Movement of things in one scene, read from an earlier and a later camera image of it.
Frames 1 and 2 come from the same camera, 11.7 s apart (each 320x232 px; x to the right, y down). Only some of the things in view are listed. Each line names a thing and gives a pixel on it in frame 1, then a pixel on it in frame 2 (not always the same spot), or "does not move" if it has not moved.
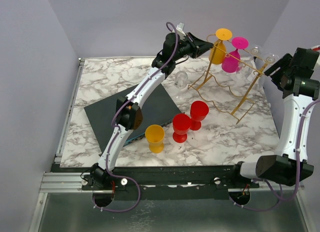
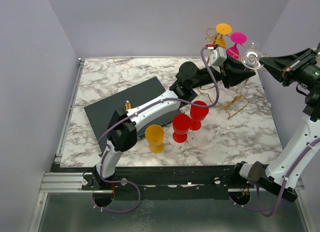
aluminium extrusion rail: (66, 182) does not move
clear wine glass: (255, 77) -> (250, 59)
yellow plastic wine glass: (155, 135) does not move
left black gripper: (195, 45) -> (233, 72)
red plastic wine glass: (181, 123) does not move
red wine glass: (198, 111) does not move
